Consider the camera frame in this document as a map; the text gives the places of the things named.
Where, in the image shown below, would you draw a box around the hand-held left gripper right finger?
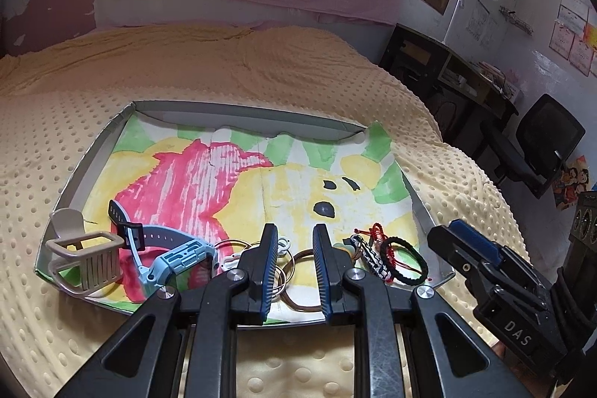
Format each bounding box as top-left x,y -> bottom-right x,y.
312,223 -> 535,398

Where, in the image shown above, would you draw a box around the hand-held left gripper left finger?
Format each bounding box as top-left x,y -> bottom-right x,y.
55,223 -> 281,398

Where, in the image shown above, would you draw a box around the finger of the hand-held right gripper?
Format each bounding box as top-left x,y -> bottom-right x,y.
449,218 -> 510,283
426,225 -> 496,306

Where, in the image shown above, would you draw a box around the small white clip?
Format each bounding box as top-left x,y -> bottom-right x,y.
218,236 -> 291,273

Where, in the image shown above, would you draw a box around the black hair tie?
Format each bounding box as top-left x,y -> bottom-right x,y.
380,239 -> 430,287

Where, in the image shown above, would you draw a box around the silver bangle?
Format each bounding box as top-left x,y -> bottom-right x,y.
212,238 -> 296,302

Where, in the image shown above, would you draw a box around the thin copper bangle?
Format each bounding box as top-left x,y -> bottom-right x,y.
280,248 -> 327,315

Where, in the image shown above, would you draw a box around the black white braided bracelet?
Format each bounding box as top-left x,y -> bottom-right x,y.
351,234 -> 390,284

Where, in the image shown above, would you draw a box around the red knotted cord bracelet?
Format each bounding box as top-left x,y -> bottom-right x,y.
357,223 -> 388,242

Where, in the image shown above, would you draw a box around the shallow grey cardboard box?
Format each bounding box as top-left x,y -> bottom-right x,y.
34,100 -> 455,326

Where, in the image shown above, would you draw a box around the blue wrist watch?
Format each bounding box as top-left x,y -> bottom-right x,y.
108,199 -> 220,300

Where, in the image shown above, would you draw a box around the black speaker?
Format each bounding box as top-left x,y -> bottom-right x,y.
570,190 -> 597,250

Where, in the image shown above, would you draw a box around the black office chair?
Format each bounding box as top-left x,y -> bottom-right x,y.
480,94 -> 586,199

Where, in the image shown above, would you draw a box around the pile of desk papers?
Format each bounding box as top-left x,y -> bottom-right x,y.
441,57 -> 518,100

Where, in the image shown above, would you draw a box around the dark wooden desk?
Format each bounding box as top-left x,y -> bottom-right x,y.
379,23 -> 519,147

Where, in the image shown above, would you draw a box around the white desk lamp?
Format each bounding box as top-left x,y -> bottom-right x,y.
443,0 -> 467,44

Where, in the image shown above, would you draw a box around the cartoon wall sticker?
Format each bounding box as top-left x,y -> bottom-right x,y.
555,156 -> 591,207

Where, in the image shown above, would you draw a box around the white wall papers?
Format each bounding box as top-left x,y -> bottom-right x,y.
466,0 -> 490,42

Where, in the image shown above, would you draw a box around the metal wall rack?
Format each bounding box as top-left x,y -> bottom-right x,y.
499,5 -> 535,36

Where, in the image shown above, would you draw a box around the pink bordered wall posters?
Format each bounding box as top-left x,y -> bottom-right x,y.
549,0 -> 597,77

